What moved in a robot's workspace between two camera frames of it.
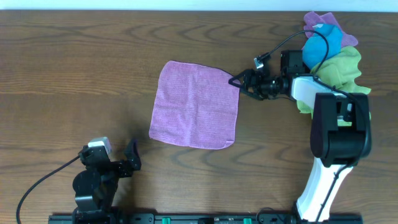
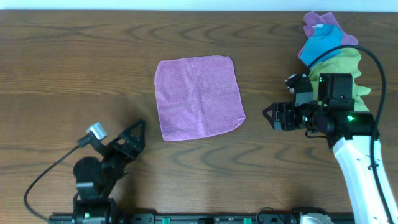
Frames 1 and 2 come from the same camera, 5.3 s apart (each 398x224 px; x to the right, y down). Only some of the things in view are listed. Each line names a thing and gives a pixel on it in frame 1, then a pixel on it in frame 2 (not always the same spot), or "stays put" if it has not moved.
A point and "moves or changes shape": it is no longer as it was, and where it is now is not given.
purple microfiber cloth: (194, 105) moves or changes shape
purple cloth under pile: (311, 19) stays put
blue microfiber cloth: (314, 48) stays put
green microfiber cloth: (341, 70) stays put
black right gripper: (252, 83) to (286, 116)
